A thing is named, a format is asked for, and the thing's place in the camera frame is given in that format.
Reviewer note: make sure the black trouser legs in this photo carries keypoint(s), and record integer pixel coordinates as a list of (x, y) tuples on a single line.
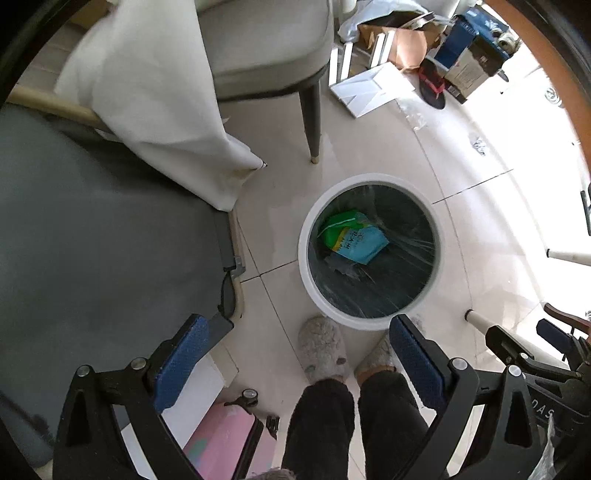
[(322, 424)]

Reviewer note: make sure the grey slipper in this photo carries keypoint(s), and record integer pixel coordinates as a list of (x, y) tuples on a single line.
[(322, 350), (381, 358)]

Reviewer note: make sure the white open cardboard box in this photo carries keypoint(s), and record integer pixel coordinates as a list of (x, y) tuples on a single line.
[(372, 89)]

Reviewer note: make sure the green blue snack bag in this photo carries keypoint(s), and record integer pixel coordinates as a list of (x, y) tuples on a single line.
[(351, 235)]

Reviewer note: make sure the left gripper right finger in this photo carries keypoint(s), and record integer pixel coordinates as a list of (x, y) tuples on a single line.
[(508, 445)]

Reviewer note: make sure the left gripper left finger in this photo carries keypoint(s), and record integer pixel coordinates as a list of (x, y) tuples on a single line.
[(89, 442)]

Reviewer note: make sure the red black sandal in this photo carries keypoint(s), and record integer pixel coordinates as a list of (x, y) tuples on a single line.
[(431, 85)]

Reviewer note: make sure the left grey slipper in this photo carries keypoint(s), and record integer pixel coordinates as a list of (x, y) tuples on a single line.
[(322, 350)]

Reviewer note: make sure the white cloth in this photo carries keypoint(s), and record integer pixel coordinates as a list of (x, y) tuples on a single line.
[(143, 70)]

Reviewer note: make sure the right grey slipper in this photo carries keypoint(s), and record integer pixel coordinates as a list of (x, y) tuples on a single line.
[(381, 358)]

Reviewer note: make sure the white table leg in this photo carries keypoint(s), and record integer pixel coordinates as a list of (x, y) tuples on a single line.
[(479, 321)]

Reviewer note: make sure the pink suitcase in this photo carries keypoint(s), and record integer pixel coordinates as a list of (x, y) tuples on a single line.
[(231, 442)]

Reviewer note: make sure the grey upholstered chair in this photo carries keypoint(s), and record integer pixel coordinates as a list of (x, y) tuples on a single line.
[(267, 49)]

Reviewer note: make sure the blue printed carton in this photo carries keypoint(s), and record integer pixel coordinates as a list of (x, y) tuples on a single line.
[(476, 49)]

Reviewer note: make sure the brown cardboard box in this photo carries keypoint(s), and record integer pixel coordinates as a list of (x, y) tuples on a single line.
[(415, 34)]

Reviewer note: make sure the grey folding cot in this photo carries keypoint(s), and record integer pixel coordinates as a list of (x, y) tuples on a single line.
[(102, 259)]

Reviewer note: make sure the white round trash bin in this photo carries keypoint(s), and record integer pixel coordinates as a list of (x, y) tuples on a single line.
[(398, 279)]

